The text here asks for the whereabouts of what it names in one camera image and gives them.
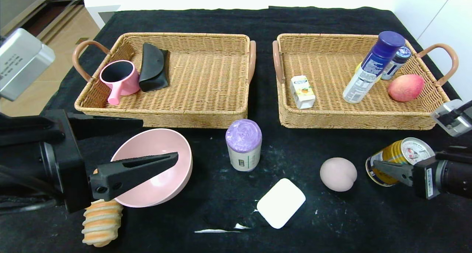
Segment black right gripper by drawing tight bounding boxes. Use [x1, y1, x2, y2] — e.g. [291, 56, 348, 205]
[372, 155, 472, 200]

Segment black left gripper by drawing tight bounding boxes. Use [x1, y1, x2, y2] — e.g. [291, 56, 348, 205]
[0, 109, 179, 213]

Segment gold drink can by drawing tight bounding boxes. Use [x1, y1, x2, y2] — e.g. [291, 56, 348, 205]
[365, 137, 435, 187]

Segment pink bowl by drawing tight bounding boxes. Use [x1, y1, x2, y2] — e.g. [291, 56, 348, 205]
[110, 128, 193, 208]

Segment mauve round peach bun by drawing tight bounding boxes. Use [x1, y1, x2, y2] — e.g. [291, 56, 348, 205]
[319, 157, 357, 193]

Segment wicker basket holding pink mug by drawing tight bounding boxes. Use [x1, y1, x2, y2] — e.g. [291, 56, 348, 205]
[73, 32, 257, 129]

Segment wicker basket holding food items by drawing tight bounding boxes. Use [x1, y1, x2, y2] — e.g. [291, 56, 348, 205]
[272, 34, 459, 131]

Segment striped orange bread roll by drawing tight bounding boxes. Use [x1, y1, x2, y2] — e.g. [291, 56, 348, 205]
[82, 168, 124, 247]

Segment red peach fruit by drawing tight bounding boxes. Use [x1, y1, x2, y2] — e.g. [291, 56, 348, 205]
[388, 74, 425, 103]

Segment black glasses case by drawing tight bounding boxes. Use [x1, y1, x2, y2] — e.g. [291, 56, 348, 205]
[139, 43, 170, 93]

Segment blue cap spray can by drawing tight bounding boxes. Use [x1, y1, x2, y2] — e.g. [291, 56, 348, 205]
[343, 31, 406, 104]

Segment small dark blue bottle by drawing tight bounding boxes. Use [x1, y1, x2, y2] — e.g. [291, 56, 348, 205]
[381, 46, 412, 80]

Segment white soap bar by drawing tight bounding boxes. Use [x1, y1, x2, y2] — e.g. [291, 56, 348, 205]
[256, 178, 306, 229]

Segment small white juice carton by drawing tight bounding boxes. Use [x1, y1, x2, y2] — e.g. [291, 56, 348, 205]
[290, 75, 316, 110]

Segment purple-lidded white jar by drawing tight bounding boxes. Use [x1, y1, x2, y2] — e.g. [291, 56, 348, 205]
[225, 119, 263, 172]

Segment grey metal shelf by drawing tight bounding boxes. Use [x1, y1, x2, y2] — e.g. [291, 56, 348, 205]
[0, 0, 86, 43]

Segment pink mug with handle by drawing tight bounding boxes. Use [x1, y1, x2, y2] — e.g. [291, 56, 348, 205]
[100, 60, 141, 106]

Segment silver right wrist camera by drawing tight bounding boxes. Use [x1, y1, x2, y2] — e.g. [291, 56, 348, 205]
[430, 99, 472, 137]

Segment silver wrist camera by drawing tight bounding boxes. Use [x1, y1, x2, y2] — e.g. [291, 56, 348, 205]
[0, 28, 56, 101]
[430, 99, 472, 137]

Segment black right camera cable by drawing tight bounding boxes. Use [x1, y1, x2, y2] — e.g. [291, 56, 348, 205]
[441, 100, 472, 126]

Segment black camera cable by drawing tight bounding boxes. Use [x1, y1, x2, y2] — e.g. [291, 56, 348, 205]
[441, 100, 472, 126]
[0, 164, 69, 214]

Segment black left camera cable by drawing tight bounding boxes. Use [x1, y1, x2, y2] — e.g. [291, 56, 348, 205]
[0, 164, 69, 214]

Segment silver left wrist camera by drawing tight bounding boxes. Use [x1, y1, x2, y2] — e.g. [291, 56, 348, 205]
[0, 28, 56, 101]

